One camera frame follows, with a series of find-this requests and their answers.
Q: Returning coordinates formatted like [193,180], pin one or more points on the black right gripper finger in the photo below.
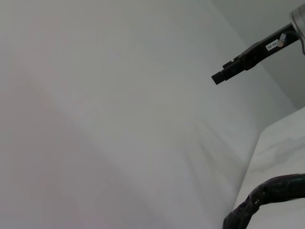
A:
[227,72]

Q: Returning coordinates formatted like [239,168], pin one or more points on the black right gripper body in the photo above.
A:
[267,48]

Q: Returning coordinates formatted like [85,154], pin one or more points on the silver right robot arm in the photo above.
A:
[299,19]

